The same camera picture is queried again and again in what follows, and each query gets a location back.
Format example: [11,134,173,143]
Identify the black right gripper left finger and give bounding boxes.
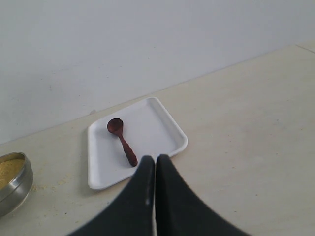
[70,156,155,236]

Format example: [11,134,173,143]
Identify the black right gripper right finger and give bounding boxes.
[156,154,248,236]

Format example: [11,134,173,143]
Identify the dark red wooden spoon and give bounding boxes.
[107,118,138,167]

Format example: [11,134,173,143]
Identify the white rectangular plastic tray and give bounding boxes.
[87,97,188,190]

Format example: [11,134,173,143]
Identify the steel bowl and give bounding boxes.
[0,152,33,217]

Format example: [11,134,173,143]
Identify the yellow millet grains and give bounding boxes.
[0,159,25,189]

